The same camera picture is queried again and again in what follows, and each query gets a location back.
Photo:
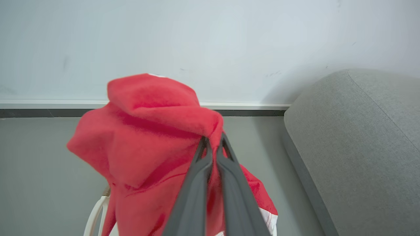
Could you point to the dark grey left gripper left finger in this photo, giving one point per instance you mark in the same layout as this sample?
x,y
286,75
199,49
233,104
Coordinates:
x,y
192,200

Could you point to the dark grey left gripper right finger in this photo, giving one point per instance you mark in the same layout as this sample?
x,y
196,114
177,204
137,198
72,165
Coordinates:
x,y
238,203

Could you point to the red and white garment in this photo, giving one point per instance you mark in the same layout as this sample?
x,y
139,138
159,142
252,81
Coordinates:
x,y
144,141

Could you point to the white plastic laundry basket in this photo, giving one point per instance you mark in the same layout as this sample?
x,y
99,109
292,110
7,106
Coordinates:
x,y
94,214

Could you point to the grey fabric sofa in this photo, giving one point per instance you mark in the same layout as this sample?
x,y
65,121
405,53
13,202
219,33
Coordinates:
x,y
357,147

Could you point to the white and black baseboard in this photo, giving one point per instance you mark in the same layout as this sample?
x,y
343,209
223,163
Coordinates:
x,y
39,108

